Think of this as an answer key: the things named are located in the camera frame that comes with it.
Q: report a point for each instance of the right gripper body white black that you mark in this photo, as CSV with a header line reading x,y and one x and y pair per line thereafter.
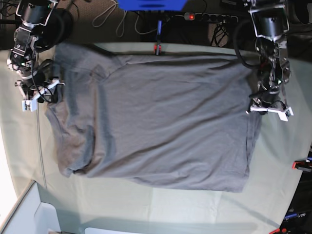
x,y
32,94

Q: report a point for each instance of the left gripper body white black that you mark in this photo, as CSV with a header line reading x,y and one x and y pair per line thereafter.
x,y
258,105

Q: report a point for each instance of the grey t-shirt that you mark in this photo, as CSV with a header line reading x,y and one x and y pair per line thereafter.
x,y
174,122

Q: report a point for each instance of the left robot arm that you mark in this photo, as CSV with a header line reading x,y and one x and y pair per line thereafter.
x,y
271,25

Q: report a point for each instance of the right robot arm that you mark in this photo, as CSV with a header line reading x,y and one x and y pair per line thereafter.
x,y
43,26

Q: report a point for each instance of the red black clamp right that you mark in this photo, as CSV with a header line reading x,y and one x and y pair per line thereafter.
x,y
303,165

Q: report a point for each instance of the white storage bin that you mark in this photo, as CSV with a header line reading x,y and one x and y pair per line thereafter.
x,y
30,215

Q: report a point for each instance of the red blue clamp centre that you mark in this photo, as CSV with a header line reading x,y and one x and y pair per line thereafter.
x,y
157,46

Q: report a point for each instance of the green table cloth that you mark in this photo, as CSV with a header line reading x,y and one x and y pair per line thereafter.
x,y
123,205

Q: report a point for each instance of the black power strip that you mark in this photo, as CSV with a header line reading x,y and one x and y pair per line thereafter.
x,y
210,18

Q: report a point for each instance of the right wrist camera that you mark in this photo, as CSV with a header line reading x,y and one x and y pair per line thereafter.
x,y
29,105

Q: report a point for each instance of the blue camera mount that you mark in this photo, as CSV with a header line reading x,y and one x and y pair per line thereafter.
x,y
146,5

